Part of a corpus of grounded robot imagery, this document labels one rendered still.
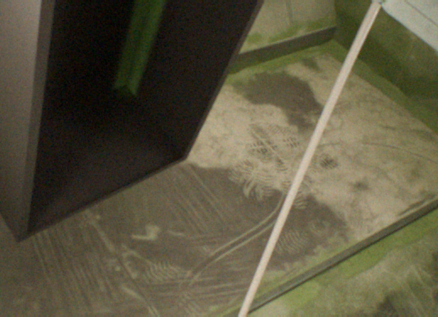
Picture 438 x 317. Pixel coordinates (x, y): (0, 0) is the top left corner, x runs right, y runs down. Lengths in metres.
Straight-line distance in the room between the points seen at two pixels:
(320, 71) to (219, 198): 1.15
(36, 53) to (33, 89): 0.09
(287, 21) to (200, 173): 1.10
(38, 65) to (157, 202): 1.30
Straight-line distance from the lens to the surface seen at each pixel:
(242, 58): 2.93
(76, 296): 1.95
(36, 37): 0.96
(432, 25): 0.83
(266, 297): 2.06
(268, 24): 3.03
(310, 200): 2.42
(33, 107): 1.09
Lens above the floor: 1.71
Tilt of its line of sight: 43 degrees down
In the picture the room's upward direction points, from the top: 9 degrees clockwise
